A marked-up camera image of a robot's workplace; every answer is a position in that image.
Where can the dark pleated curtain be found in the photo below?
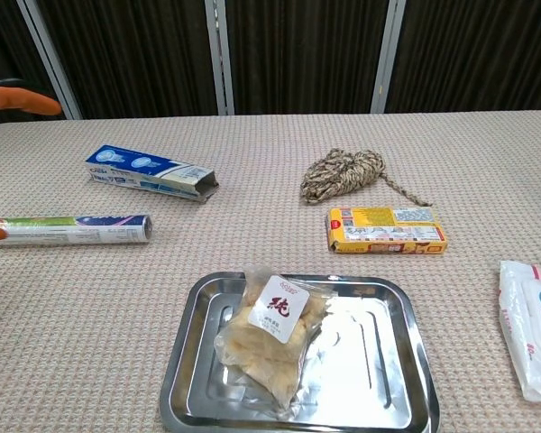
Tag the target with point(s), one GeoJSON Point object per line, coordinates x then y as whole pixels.
{"type": "Point", "coordinates": [304, 54]}

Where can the grey metal frame post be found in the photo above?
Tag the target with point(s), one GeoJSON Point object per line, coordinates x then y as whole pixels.
{"type": "Point", "coordinates": [387, 56]}
{"type": "Point", "coordinates": [49, 58]}
{"type": "Point", "coordinates": [220, 56]}

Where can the clear snack bag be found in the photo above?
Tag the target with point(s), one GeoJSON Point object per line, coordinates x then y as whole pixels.
{"type": "Point", "coordinates": [270, 334]}

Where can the stainless steel tray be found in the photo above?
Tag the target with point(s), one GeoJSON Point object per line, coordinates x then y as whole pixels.
{"type": "Point", "coordinates": [365, 361]}

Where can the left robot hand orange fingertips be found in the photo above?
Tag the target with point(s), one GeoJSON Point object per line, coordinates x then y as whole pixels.
{"type": "Point", "coordinates": [22, 100]}

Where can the white pink wet wipes pack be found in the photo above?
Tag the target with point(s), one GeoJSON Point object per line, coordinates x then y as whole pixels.
{"type": "Point", "coordinates": [532, 329]}

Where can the yellow cardboard box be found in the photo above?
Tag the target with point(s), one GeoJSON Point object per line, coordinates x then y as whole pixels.
{"type": "Point", "coordinates": [385, 230]}

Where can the blue white toothpaste box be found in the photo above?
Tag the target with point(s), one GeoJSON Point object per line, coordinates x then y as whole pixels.
{"type": "Point", "coordinates": [151, 177]}

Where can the long foil wrap box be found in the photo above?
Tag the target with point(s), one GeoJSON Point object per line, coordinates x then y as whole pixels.
{"type": "Point", "coordinates": [81, 229]}

